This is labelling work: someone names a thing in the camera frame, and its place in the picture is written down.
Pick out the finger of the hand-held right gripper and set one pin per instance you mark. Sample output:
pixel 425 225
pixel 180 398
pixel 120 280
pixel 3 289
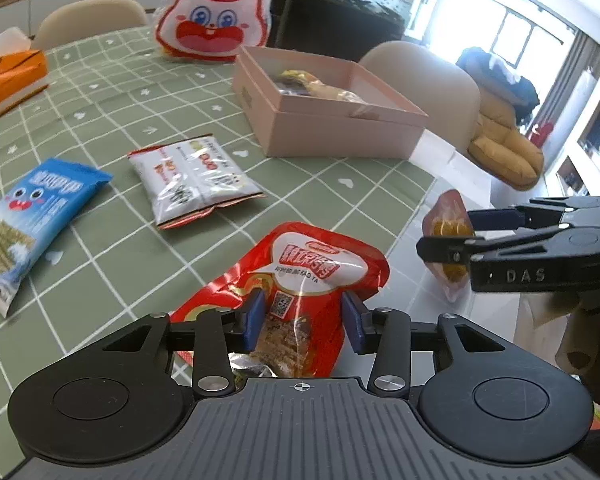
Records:
pixel 495 219
pixel 445 251

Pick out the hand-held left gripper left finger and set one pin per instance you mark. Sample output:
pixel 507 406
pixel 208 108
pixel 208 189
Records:
pixel 255 317

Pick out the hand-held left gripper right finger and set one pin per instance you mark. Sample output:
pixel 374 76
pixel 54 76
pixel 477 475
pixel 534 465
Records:
pixel 352 327

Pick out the small packet with yellow balls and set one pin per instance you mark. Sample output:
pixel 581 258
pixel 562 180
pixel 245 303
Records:
pixel 447 225

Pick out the pale pink cardboard box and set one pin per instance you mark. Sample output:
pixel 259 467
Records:
pixel 330 132

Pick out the blue seaweed snack packet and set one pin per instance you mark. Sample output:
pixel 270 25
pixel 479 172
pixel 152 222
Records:
pixel 45 205

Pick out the person's right hand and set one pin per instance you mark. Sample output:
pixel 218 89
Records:
pixel 585 350

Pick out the yellow cushioned armchair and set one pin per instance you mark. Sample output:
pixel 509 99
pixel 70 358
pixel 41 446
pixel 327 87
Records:
pixel 505 155

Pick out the small red object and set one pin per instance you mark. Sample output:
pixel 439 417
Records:
pixel 542 135

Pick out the dark clothing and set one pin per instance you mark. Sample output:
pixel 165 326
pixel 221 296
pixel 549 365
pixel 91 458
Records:
pixel 500 80

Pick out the beige dining chair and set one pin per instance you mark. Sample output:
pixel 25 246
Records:
pixel 430 85
pixel 90 17

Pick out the white and red snack packet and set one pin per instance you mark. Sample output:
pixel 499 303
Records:
pixel 195 175

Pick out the grey curtain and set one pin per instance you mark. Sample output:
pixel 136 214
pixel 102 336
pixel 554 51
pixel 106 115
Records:
pixel 575 75

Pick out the clear pastry packet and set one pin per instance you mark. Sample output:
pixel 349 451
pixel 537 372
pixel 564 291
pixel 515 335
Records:
pixel 337 94

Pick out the large window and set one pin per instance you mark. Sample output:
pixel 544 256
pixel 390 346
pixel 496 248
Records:
pixel 495 10

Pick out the yellow brown snack packet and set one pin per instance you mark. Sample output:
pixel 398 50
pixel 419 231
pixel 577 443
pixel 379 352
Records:
pixel 292 81

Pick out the green checked tablecloth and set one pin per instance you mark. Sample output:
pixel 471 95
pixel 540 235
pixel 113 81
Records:
pixel 105 105

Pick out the red and white rabbit bag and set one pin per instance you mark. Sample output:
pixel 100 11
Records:
pixel 210 35

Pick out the orange tissue box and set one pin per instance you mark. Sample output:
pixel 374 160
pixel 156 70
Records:
pixel 10 75

